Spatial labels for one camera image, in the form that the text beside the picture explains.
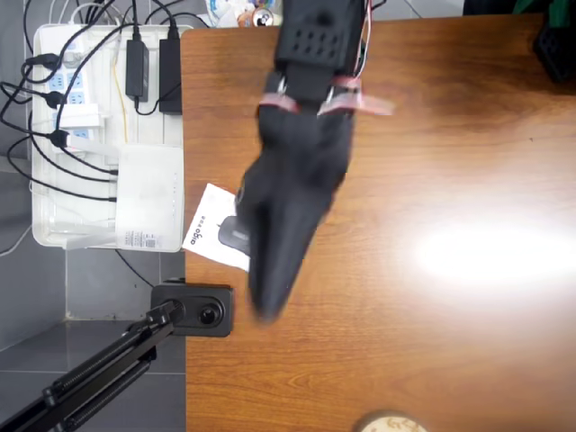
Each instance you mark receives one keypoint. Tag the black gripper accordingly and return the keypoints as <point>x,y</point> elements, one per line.
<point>284,234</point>

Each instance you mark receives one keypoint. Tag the white orange mouse box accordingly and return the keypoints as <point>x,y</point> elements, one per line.
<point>207,225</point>

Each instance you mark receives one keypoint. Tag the black desk clamp base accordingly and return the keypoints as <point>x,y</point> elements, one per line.
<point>211,310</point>

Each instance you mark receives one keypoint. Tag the white router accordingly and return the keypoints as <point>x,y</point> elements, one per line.
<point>148,198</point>

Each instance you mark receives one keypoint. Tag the white plastic tray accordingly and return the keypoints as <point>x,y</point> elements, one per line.
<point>148,130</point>

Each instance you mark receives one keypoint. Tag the round wooden coaster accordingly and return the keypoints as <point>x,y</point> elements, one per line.
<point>389,423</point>

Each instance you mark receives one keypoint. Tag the wide black power adapter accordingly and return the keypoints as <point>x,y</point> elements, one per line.
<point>170,76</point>

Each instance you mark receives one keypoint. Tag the slim black power adapter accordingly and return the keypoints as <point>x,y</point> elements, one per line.
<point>137,67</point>

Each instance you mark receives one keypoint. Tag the white charger plug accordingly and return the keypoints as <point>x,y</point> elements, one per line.
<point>81,117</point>

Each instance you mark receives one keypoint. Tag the crumpled plastic bag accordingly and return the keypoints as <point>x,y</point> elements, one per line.
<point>225,11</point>

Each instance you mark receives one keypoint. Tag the black power plug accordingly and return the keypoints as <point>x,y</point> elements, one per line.
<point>58,138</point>
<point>56,100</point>
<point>47,60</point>

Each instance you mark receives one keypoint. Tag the white power strip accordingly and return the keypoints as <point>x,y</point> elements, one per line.
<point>74,83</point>

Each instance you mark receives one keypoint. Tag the black perforated block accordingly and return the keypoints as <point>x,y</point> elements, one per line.
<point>558,49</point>

